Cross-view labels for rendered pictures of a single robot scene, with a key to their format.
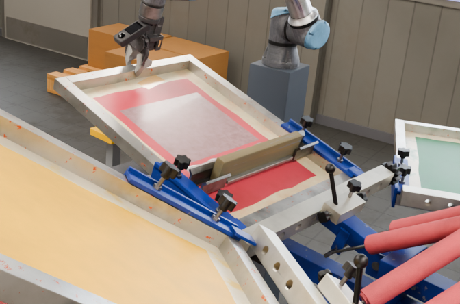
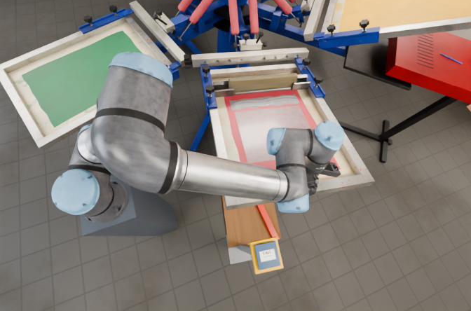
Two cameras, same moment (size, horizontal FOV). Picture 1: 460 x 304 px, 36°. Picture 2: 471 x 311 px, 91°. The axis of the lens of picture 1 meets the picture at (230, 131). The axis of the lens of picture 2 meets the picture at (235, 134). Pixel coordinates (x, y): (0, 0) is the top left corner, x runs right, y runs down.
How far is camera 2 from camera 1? 2.62 m
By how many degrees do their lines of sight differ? 92
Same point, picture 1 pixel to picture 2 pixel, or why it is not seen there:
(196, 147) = (284, 114)
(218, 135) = (261, 120)
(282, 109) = not seen: hidden behind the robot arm
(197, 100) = (254, 153)
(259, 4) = not seen: outside the picture
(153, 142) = (310, 122)
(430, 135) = (39, 123)
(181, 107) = not seen: hidden behind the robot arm
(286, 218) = (280, 51)
